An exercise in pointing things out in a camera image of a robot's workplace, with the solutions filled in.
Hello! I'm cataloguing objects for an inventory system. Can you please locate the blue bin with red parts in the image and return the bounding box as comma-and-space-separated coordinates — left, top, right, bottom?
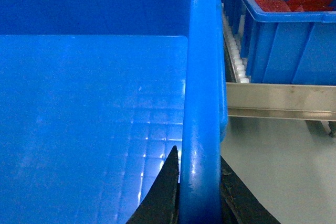
219, 0, 336, 86

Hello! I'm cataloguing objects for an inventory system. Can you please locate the stainless steel shelf rail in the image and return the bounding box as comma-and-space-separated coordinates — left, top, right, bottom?
226, 82, 335, 122

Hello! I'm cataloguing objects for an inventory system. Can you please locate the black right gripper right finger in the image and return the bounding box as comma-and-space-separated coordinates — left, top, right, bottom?
219, 158, 280, 224

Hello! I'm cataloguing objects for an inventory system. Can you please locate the large blue plastic crate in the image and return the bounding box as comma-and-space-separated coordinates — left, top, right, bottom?
1, 0, 227, 223

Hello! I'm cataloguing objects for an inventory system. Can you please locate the white roller track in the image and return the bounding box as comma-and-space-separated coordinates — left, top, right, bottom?
222, 11, 250, 83

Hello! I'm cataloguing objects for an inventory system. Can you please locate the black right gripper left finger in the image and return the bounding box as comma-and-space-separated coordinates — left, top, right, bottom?
127, 146, 180, 223

